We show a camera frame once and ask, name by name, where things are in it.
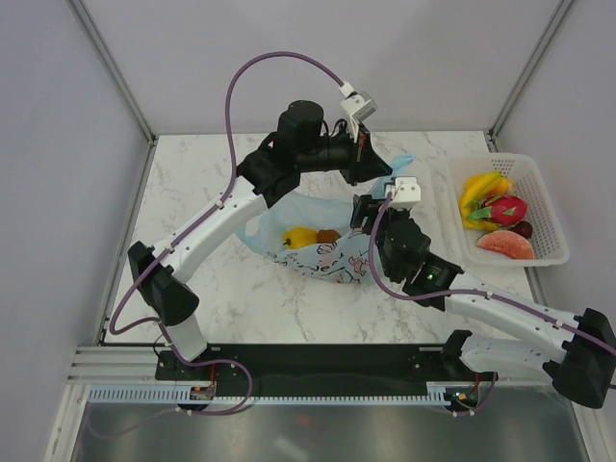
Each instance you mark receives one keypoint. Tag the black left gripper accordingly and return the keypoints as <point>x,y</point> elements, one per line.
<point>364,164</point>

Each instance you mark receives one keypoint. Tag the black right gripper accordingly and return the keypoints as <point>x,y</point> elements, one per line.
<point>363,206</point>

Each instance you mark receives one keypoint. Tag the light blue plastic bag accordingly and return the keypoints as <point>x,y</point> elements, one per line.
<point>345,261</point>

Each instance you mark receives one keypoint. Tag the yellow fake banana bunch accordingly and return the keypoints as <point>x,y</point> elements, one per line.
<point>478,189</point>

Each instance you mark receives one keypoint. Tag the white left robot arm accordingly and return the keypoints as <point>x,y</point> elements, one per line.
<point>161,272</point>

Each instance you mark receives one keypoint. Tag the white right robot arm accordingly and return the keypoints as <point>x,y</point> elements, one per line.
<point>575,353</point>

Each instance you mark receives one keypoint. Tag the red fake dragon fruit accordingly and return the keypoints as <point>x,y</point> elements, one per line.
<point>501,209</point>

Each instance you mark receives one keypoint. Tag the fake watermelon slice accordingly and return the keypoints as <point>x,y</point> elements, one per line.
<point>507,243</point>

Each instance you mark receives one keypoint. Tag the orange fake peach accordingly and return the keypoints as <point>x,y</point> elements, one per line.
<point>505,186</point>

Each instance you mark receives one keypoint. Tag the dark purple fake plum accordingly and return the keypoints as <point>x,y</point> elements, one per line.
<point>523,228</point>

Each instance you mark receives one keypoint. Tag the white plastic fruit basket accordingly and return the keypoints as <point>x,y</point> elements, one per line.
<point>548,241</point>

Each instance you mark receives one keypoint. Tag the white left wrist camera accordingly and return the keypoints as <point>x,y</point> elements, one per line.
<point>357,105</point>

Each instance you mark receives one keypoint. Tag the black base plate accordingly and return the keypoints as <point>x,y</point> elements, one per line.
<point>312,368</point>

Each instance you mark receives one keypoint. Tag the right aluminium corner post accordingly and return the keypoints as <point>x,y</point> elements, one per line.
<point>537,55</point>

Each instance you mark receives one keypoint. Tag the aluminium corner post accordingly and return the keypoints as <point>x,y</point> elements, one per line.
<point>537,55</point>
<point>106,57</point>

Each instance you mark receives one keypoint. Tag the left aluminium corner post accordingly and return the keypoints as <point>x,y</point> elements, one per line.
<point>106,57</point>

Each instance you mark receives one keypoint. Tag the aluminium frame rail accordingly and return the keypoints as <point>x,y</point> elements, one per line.
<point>110,366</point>

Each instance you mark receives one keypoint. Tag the white slotted cable duct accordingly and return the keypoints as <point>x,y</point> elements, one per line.
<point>188,395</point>

